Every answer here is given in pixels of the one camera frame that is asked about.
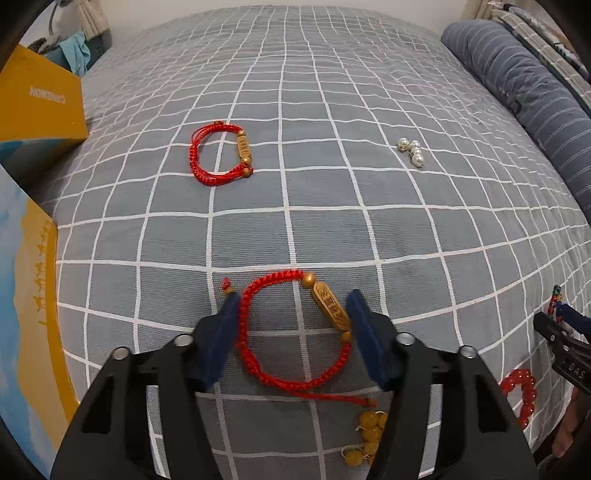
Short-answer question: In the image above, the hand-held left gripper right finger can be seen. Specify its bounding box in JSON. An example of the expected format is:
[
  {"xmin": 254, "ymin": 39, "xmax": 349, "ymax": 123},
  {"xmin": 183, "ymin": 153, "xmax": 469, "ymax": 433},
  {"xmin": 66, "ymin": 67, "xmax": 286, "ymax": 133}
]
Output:
[{"xmin": 344, "ymin": 288, "xmax": 541, "ymax": 480}]

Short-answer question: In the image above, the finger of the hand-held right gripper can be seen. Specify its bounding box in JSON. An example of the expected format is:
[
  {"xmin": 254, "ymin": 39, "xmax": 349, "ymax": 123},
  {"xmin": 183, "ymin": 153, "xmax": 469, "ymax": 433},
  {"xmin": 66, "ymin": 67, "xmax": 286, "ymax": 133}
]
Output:
[
  {"xmin": 533, "ymin": 312, "xmax": 578, "ymax": 354},
  {"xmin": 556, "ymin": 302, "xmax": 591, "ymax": 334}
]

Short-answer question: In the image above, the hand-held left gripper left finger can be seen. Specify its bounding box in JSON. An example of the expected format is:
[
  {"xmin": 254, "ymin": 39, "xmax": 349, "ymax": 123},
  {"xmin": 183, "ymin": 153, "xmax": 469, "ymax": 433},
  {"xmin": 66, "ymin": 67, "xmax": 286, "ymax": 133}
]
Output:
[{"xmin": 48, "ymin": 291, "xmax": 243, "ymax": 480}]

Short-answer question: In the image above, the multicoloured bead bracelet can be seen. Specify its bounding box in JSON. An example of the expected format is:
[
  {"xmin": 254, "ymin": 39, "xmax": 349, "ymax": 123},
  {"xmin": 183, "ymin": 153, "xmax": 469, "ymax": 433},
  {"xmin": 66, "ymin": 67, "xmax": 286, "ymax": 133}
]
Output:
[{"xmin": 547, "ymin": 285, "xmax": 564, "ymax": 319}]

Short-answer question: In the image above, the red cord bracelet gold charm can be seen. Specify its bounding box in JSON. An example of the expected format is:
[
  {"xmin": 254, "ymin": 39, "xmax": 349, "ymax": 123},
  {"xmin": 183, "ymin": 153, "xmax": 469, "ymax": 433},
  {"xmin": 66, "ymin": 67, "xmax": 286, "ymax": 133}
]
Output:
[
  {"xmin": 221, "ymin": 270, "xmax": 377, "ymax": 409},
  {"xmin": 188, "ymin": 122, "xmax": 256, "ymax": 188}
]

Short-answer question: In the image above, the red bead bracelet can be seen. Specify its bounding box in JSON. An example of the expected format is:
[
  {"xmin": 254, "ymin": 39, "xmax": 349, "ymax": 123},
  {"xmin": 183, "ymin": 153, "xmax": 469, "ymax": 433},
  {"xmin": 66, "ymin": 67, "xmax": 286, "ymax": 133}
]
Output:
[{"xmin": 501, "ymin": 368, "xmax": 539, "ymax": 418}]

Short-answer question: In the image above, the yellow bead bracelet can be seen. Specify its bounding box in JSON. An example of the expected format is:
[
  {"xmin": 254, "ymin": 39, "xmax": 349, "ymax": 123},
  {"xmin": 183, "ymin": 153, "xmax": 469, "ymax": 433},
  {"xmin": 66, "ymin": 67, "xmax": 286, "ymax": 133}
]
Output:
[{"xmin": 341, "ymin": 410, "xmax": 389, "ymax": 467}]

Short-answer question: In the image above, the white pearl bead bracelet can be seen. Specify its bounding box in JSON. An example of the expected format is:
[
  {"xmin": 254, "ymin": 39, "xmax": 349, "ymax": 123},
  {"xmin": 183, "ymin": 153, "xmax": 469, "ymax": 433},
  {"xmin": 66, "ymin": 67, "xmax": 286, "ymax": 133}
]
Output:
[{"xmin": 397, "ymin": 137, "xmax": 426, "ymax": 168}]

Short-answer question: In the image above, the white cardboard box yellow lid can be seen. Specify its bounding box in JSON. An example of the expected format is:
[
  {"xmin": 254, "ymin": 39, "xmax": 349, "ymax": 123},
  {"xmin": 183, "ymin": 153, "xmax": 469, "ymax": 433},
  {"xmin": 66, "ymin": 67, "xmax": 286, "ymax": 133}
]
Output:
[{"xmin": 0, "ymin": 44, "xmax": 89, "ymax": 478}]

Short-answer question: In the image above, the person's right hand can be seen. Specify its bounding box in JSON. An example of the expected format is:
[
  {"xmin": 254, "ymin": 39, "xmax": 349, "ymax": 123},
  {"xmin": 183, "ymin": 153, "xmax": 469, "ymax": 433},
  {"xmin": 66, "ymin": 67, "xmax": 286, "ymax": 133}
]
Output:
[{"xmin": 551, "ymin": 397, "xmax": 591, "ymax": 459}]

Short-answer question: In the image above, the grey striped pillow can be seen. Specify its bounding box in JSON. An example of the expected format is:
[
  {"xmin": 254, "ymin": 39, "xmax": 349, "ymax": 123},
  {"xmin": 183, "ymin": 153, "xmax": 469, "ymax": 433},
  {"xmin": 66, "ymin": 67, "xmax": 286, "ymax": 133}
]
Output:
[{"xmin": 441, "ymin": 21, "xmax": 591, "ymax": 208}]

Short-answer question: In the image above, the light blue cloth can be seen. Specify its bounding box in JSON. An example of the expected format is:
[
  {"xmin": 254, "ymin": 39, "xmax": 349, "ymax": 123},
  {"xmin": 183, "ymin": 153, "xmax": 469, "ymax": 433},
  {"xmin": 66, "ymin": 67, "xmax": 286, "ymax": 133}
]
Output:
[{"xmin": 44, "ymin": 32, "xmax": 92, "ymax": 75}]

